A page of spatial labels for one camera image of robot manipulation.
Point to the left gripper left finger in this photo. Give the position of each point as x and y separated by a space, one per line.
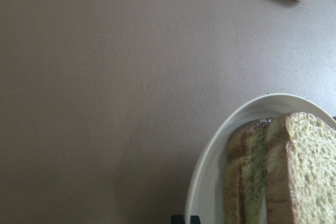
177 219

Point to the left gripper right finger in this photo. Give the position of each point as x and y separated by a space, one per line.
194 219

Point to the white round plate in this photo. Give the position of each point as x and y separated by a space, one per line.
205 196

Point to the bread slice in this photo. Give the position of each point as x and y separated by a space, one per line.
300 163
245 174

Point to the bread slice on plate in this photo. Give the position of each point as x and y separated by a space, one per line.
245 174

